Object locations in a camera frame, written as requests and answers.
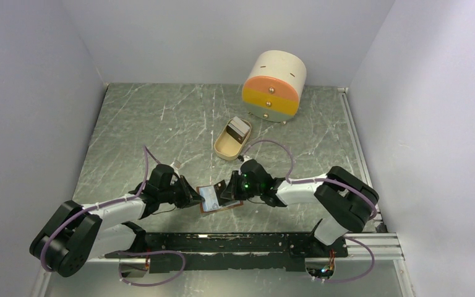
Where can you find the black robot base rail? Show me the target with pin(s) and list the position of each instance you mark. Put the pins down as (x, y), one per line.
(240, 251)

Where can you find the round mini drawer cabinet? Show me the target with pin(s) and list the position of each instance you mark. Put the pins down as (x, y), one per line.
(273, 89)

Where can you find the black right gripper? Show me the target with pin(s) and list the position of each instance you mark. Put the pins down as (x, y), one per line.
(232, 190)

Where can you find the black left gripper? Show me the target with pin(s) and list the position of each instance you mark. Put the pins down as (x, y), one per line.
(189, 197)

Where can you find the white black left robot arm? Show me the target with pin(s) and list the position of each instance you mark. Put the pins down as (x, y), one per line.
(76, 233)

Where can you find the aluminium frame rail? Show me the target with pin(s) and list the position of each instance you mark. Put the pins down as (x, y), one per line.
(374, 246)

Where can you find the brown leather card holder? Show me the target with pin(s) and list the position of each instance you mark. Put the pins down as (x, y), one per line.
(212, 200)

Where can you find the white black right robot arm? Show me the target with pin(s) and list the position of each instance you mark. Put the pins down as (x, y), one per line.
(349, 202)

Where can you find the dark VIP credit card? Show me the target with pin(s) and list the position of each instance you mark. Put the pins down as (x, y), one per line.
(219, 188)

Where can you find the stack of credit cards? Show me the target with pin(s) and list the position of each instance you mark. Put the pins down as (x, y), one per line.
(238, 129)

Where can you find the beige oval card tray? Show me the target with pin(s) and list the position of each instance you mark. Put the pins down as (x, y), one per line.
(226, 147)

